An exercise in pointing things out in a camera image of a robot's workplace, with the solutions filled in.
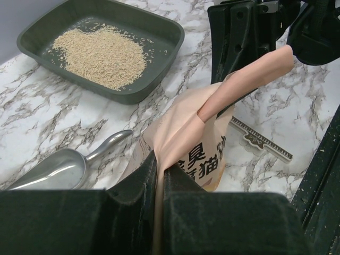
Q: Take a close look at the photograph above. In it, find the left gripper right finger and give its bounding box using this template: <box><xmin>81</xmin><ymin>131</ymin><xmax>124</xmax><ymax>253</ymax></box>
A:
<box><xmin>163</xmin><ymin>166</ymin><xmax>310</xmax><ymax>254</ymax></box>

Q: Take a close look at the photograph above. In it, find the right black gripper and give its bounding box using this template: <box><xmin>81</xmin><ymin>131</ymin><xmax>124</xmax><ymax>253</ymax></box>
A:
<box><xmin>208</xmin><ymin>1</ymin><xmax>339</xmax><ymax>83</ymax></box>

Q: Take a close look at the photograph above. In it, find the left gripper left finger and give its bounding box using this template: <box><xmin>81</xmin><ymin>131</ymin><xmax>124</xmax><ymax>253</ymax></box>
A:
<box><xmin>1</xmin><ymin>153</ymin><xmax>157</xmax><ymax>254</ymax></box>

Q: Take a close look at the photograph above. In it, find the silver metal litter scoop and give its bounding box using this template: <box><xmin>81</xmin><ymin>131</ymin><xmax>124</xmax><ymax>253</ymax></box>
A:
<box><xmin>6</xmin><ymin>130</ymin><xmax>133</xmax><ymax>190</ymax></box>

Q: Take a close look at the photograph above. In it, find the orange cat litter bag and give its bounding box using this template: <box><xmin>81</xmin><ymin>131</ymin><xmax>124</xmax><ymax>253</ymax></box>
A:
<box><xmin>122</xmin><ymin>45</ymin><xmax>294</xmax><ymax>254</ymax></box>

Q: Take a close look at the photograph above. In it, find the dark green litter tray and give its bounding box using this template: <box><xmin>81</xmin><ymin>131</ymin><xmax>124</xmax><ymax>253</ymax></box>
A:
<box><xmin>16</xmin><ymin>1</ymin><xmax>185</xmax><ymax>105</ymax></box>

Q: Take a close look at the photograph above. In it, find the beige litter pile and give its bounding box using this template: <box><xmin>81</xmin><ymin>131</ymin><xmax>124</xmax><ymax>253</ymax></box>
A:
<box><xmin>52</xmin><ymin>23</ymin><xmax>155</xmax><ymax>91</ymax></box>

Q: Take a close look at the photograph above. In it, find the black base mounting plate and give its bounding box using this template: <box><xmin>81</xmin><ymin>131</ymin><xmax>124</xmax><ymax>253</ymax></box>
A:
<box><xmin>292</xmin><ymin>109</ymin><xmax>339</xmax><ymax>254</ymax></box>

